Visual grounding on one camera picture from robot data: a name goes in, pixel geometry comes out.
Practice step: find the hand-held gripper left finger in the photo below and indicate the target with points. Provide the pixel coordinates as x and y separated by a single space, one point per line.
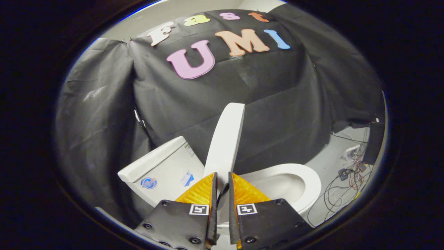
180 225

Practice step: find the small black adapter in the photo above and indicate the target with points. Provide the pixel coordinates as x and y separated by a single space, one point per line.
343 174

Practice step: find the white toilet seat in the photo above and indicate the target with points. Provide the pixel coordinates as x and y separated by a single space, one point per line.
310 182

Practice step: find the white toilet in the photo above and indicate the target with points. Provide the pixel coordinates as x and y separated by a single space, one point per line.
163 170

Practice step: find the white power strip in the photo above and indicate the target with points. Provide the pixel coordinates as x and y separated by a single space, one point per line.
352 152

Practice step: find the black backdrop cloth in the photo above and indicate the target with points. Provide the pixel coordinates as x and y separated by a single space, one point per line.
270 104

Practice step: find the white toilet lid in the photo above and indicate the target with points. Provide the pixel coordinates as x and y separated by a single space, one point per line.
227 139

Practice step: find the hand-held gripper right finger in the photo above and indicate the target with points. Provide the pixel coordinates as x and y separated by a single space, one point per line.
270 225

